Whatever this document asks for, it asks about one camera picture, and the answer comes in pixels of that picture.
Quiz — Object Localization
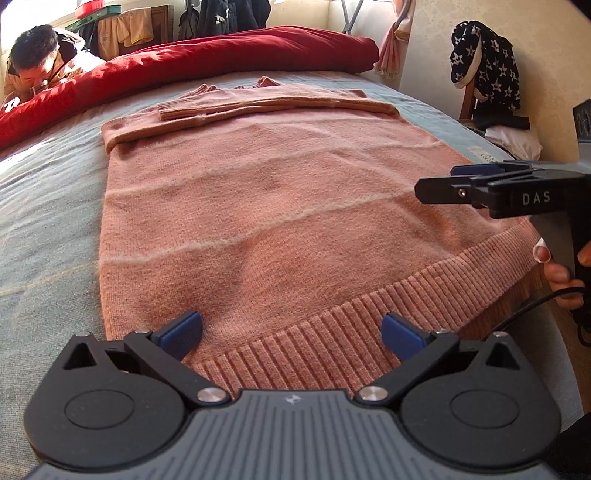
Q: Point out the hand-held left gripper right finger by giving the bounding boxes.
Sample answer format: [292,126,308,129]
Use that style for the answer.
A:
[359,312,527,409]

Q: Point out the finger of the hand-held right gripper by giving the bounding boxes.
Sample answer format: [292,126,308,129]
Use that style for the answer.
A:
[414,174,497,207]
[450,161,546,180]

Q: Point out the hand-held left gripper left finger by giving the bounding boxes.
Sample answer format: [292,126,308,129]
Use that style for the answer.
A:
[62,310,230,407]

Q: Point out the orange knitted sweater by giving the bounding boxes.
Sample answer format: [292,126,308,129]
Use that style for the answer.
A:
[97,75,548,395]

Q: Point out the metal clothes rack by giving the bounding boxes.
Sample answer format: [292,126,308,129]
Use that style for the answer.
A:
[342,0,365,35]

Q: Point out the person's right hand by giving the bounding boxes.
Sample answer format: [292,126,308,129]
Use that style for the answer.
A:
[533,239,586,311]

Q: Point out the white cloth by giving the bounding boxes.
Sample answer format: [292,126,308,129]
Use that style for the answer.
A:
[485,124,543,160]

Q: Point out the dark cloth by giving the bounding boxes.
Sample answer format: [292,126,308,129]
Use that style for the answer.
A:
[473,113,532,131]

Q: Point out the wooden chair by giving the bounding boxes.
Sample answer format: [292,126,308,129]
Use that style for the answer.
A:
[459,78,490,125]

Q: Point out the navy star print garment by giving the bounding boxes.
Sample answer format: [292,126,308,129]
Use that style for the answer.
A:
[450,19,522,112]

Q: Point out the pink striped curtain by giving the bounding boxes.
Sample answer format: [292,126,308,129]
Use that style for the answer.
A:
[374,0,416,79]

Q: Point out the blue plaid bed sheet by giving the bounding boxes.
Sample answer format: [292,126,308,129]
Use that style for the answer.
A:
[0,69,583,416]

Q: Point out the red long bolster pillow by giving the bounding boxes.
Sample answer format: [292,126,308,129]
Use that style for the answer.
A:
[0,27,380,151]

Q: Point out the black hanging jackets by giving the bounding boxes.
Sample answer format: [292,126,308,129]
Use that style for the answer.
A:
[178,0,271,40]

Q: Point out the yellow draped shirts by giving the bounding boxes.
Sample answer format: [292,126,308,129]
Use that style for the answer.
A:
[98,10,153,58]

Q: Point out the wooden cabinet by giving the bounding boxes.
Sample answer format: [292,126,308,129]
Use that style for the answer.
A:
[92,4,171,58]

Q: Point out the green box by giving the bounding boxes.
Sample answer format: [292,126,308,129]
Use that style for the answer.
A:
[65,4,122,31]

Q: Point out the black cable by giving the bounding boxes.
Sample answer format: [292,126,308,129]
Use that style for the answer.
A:
[501,286,591,347]

